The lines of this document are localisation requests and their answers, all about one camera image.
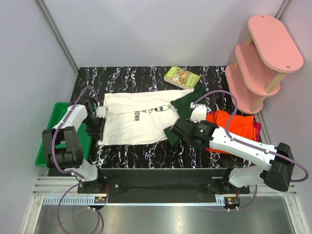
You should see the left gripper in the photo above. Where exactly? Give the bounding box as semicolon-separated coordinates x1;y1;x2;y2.
83;114;106;140

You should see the white and green t-shirt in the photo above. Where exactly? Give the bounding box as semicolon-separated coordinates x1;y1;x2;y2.
98;85;206;146

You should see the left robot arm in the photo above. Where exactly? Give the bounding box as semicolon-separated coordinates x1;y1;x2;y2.
42;97;105;193

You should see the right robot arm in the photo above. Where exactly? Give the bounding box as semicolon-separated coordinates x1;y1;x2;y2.
170;118;294;193

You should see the green plastic tray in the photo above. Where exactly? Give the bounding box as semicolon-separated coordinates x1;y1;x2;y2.
35;102;92;168

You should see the orange folded t-shirt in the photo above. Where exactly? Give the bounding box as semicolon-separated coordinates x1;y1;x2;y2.
205;109;258;155

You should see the green paperback book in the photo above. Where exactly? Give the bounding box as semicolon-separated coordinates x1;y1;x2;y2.
164;66;200;89

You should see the pink three-tier shelf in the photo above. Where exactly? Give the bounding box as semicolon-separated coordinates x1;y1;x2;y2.
225;15;304;115

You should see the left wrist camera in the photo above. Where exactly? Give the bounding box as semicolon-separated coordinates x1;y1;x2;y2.
96;106;108;118

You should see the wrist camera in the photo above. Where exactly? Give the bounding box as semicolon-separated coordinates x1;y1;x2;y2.
96;106;108;118
190;102;207;123

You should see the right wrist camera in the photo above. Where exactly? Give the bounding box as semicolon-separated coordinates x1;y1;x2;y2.
190;102;207;123

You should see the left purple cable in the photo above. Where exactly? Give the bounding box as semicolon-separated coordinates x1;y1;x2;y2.
51;85;104;234

